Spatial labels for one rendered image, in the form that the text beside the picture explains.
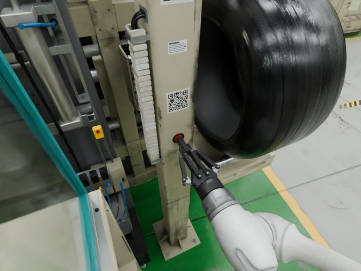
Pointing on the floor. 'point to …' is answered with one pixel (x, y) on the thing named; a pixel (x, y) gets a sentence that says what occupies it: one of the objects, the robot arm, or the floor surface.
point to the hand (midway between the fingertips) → (183, 146)
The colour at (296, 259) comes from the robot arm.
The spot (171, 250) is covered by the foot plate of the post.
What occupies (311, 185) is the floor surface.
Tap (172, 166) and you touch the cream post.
